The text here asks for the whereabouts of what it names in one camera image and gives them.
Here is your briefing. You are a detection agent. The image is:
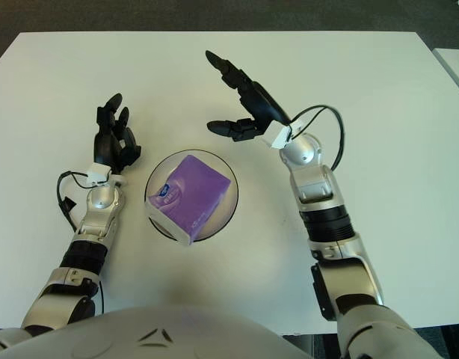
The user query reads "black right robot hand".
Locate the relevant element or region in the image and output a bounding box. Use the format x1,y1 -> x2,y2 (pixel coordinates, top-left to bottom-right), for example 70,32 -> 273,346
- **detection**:
205,50 -> 292,142

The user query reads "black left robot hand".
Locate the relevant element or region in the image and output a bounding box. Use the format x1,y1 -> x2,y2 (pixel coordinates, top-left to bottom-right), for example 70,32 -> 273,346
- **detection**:
93,92 -> 143,175

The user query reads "purple tissue paper pack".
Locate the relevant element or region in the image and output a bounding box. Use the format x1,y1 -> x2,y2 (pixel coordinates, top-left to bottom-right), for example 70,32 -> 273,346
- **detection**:
145,155 -> 232,247

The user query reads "white plate with black rim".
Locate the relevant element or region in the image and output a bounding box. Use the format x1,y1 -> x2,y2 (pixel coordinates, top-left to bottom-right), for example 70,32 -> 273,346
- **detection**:
144,150 -> 239,240

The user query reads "white side table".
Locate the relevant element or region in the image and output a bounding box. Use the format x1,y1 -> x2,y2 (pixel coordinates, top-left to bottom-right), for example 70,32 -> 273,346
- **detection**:
433,47 -> 459,98

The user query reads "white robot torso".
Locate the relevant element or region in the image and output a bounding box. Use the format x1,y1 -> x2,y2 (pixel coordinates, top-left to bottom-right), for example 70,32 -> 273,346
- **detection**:
0,304 -> 312,359

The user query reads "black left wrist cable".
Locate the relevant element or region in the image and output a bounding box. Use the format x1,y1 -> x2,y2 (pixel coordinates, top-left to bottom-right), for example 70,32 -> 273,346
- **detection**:
56,171 -> 111,233

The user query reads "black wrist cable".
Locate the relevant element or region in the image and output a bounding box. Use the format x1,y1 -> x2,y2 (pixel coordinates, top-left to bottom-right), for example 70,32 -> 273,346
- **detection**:
289,105 -> 345,173
56,171 -> 111,233

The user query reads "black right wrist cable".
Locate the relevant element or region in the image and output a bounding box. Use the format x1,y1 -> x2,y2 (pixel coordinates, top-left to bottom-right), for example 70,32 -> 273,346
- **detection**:
289,105 -> 345,173

